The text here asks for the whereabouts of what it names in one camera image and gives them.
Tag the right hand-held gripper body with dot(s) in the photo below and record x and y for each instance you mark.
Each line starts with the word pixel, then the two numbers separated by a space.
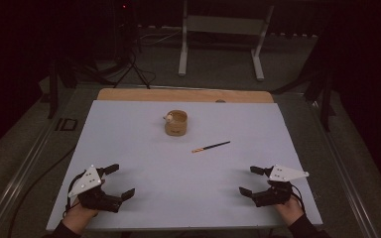
pixel 276 195

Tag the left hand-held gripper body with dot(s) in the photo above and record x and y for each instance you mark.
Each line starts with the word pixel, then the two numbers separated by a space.
pixel 94 198

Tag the black and orange pencil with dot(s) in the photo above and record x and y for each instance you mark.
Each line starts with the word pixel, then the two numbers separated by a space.
pixel 211 146

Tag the wooden pen holder cup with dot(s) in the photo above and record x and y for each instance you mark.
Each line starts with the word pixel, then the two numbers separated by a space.
pixel 176 127

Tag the person's right hand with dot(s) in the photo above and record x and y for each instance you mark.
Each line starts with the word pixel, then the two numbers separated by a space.
pixel 291 210

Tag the person's left hand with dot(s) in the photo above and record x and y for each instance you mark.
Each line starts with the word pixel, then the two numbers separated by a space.
pixel 76 216

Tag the white board mat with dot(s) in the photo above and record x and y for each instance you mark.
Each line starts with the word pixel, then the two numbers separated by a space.
pixel 185 185

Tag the black stand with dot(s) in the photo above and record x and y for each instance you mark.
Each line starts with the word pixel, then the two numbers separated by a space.
pixel 325 105

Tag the wooden table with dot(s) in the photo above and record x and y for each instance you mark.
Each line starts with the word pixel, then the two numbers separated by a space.
pixel 178 95

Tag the black tripod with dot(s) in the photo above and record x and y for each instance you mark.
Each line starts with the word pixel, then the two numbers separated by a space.
pixel 130 66

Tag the metal floor rail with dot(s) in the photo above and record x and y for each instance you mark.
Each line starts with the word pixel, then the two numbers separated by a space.
pixel 16 178
pixel 340 165

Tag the white metal stand frame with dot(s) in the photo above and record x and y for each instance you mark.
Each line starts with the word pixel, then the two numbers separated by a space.
pixel 225 24

